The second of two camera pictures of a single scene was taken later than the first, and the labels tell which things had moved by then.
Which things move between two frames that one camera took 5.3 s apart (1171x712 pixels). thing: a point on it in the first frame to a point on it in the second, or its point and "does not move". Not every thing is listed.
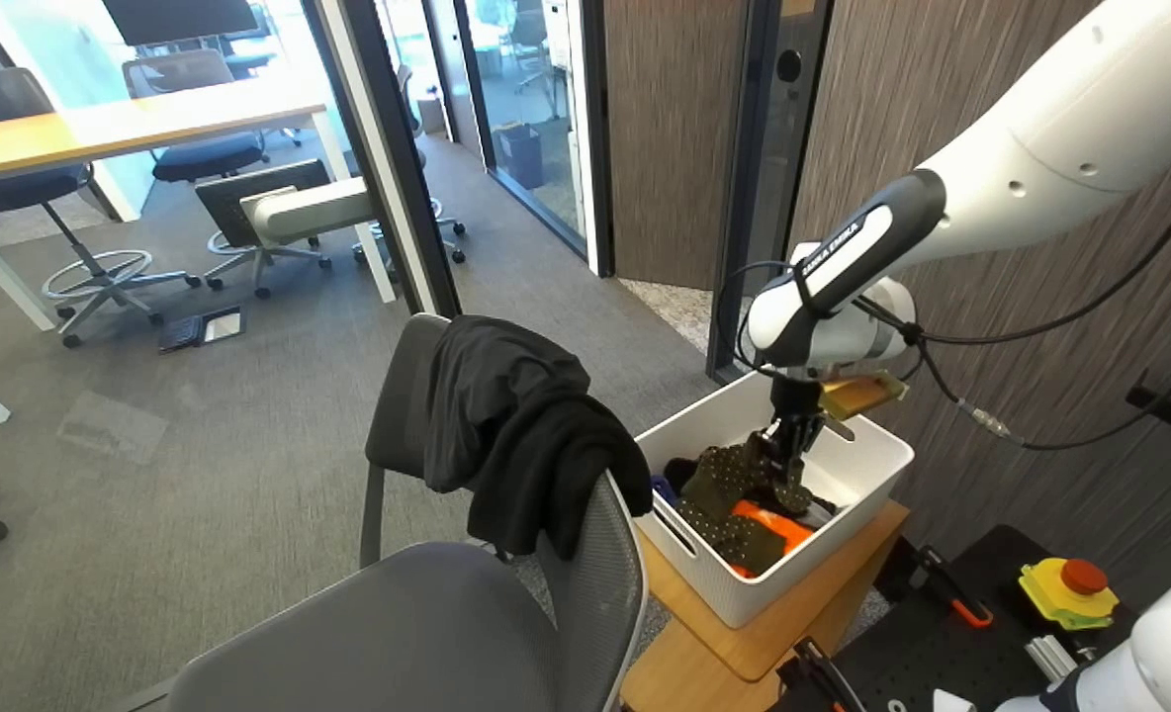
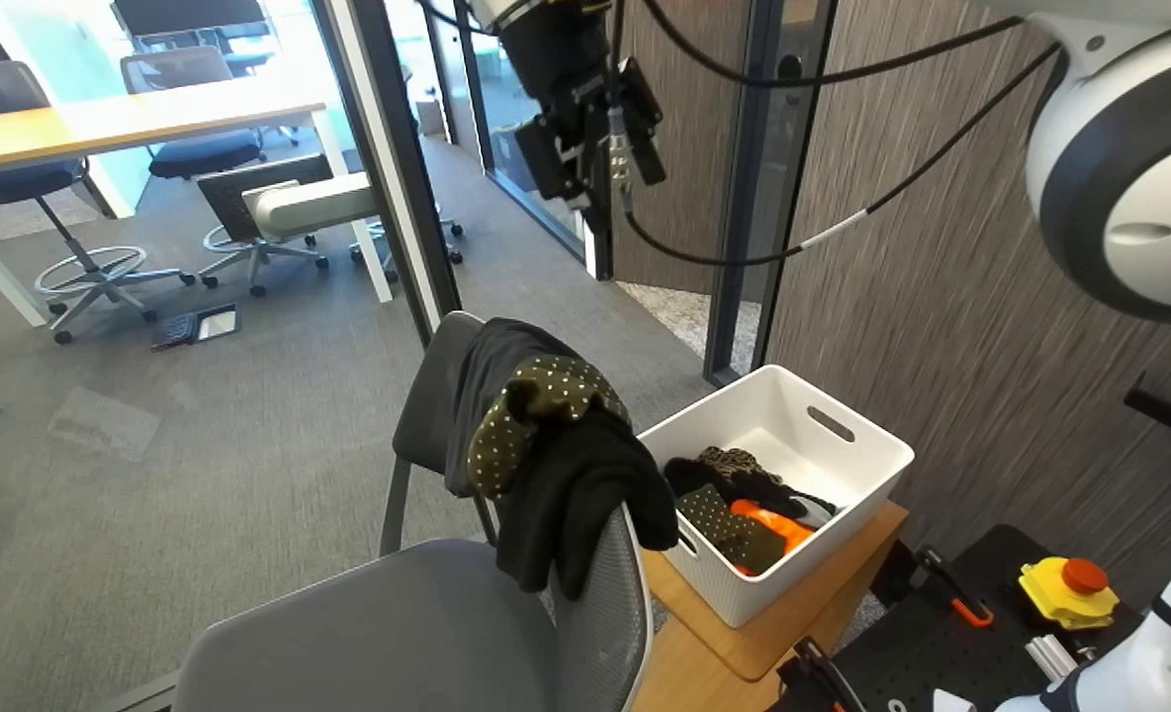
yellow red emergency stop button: [1075, 590] does not move
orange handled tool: [961, 599] does not move
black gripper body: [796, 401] to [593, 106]
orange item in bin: [772, 523] does not move
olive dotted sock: [726, 475] to [536, 391]
